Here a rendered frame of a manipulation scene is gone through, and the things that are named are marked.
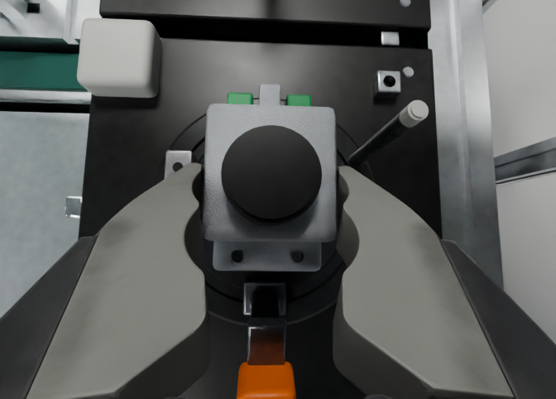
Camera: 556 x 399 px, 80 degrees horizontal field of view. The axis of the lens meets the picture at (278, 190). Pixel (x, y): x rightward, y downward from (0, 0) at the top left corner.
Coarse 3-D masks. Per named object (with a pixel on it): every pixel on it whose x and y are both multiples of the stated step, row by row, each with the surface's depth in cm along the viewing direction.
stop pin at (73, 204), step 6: (66, 198) 22; (72, 198) 22; (78, 198) 22; (66, 204) 22; (72, 204) 22; (78, 204) 22; (66, 210) 22; (72, 210) 22; (78, 210) 22; (66, 216) 22; (72, 216) 22; (78, 216) 22
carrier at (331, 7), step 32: (128, 0) 24; (160, 0) 24; (192, 0) 24; (224, 0) 24; (256, 0) 24; (288, 0) 24; (320, 0) 24; (352, 0) 24; (384, 0) 25; (416, 0) 25; (192, 32) 25; (224, 32) 25; (256, 32) 25; (288, 32) 25; (320, 32) 25; (352, 32) 25; (416, 32) 25
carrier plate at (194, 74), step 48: (192, 48) 23; (240, 48) 24; (288, 48) 24; (336, 48) 24; (384, 48) 24; (96, 96) 23; (192, 96) 23; (336, 96) 23; (432, 96) 24; (96, 144) 22; (144, 144) 22; (432, 144) 23; (96, 192) 22; (432, 192) 23; (240, 336) 21; (288, 336) 21; (336, 384) 21
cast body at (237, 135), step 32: (224, 128) 11; (256, 128) 10; (288, 128) 10; (320, 128) 11; (224, 160) 10; (256, 160) 10; (288, 160) 10; (320, 160) 11; (224, 192) 10; (256, 192) 10; (288, 192) 10; (320, 192) 11; (224, 224) 10; (256, 224) 10; (288, 224) 11; (320, 224) 11; (224, 256) 13; (256, 256) 13; (288, 256) 13; (320, 256) 14
